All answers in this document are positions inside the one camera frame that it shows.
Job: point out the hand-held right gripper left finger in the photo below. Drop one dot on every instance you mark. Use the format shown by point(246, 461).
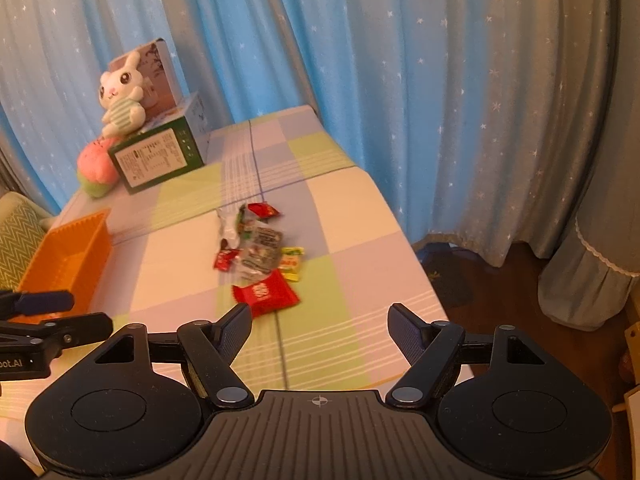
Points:
point(235, 332)

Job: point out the white snack packet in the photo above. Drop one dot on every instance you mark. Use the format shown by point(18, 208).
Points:
point(227, 230)

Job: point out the small red snack packet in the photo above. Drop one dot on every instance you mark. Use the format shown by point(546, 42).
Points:
point(225, 259)

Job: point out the grey ruffled cloth cover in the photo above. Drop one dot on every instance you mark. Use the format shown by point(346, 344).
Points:
point(595, 265)

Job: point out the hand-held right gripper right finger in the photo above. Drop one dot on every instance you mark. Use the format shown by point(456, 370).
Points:
point(404, 335)

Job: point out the white printed cardboard box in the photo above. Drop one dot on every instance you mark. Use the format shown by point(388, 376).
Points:
point(197, 115)

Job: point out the blue star-print curtain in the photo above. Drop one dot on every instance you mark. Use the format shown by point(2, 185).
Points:
point(350, 60)

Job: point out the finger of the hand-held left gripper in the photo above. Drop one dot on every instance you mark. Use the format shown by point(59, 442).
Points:
point(75, 327)
point(45, 301)

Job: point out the white rabbit plush toy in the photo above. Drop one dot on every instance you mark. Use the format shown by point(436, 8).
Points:
point(120, 85)

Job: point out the pink green peach plush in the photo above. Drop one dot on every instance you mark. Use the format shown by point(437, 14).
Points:
point(95, 165)

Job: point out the pink picture cardboard box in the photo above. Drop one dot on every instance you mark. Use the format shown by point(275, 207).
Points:
point(160, 75)

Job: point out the green cardboard box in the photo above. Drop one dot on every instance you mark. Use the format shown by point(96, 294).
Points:
point(155, 155)

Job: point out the clear printed snack packet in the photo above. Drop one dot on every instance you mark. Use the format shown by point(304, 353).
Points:
point(261, 247)

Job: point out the large red snack packet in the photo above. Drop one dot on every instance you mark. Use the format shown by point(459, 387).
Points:
point(265, 294)

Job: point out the pastel checked tablecloth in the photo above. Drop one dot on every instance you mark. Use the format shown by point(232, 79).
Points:
point(350, 240)

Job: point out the yellow snack packet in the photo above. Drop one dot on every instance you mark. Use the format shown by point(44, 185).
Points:
point(291, 262)

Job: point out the green clear nut packet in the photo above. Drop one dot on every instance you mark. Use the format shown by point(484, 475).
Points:
point(244, 222)

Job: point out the dark slipper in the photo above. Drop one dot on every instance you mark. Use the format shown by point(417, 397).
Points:
point(445, 275)

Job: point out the red yellow-print snack packet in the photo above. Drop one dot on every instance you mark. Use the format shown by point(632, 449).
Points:
point(262, 210)

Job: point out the orange plastic basket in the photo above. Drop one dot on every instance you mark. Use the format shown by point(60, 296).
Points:
point(75, 265)

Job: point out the green zigzag cushion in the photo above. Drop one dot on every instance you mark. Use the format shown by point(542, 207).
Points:
point(20, 230)

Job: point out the light wooden furniture piece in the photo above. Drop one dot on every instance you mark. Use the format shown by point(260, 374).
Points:
point(631, 355)

